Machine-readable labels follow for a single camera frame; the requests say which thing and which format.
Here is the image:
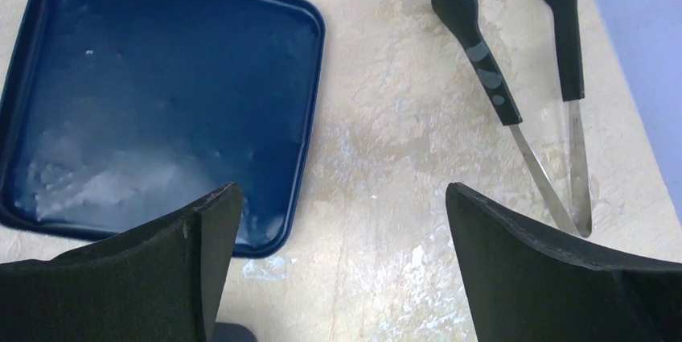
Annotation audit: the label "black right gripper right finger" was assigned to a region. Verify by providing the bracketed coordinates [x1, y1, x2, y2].
[446, 183, 681, 341]

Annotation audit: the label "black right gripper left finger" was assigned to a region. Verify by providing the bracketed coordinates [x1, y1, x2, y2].
[1, 183, 243, 341]

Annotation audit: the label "black handled metal tongs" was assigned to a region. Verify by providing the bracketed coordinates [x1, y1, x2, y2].
[431, 0, 593, 238]

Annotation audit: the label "dark blue tin lid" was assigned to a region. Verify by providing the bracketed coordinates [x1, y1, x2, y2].
[1, 0, 325, 258]

